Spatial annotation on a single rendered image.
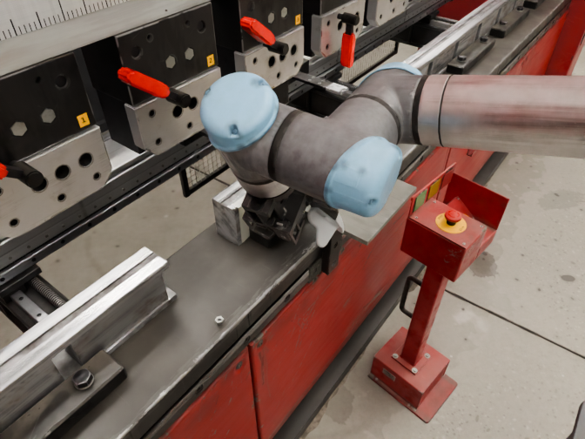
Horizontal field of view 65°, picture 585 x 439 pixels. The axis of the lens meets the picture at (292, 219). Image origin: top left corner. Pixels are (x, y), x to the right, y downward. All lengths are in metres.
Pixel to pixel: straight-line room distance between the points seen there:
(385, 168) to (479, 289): 1.74
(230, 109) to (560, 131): 0.30
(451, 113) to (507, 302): 1.68
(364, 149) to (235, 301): 0.49
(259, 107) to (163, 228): 1.91
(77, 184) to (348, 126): 0.33
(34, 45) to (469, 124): 0.43
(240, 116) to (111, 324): 0.46
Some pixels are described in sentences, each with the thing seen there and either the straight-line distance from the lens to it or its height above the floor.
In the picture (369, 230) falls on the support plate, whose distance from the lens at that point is 0.78.
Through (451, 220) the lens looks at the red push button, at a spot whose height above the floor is 0.80.
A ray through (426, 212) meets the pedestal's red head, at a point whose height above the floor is 0.78.
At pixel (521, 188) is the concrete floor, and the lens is 2.75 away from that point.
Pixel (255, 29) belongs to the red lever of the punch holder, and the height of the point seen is 1.30.
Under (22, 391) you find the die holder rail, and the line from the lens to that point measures 0.76.
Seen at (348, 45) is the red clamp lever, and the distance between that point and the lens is 0.91.
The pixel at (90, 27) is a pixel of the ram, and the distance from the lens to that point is 0.56.
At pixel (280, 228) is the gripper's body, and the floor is 1.11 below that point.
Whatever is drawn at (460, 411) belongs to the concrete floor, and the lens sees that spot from 1.79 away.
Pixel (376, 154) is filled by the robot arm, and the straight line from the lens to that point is 0.42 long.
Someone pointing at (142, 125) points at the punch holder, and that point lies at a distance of 0.62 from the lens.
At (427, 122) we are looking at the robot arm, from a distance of 0.50.
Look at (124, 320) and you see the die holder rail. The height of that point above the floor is 0.92.
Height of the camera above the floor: 1.53
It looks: 42 degrees down
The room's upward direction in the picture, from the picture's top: straight up
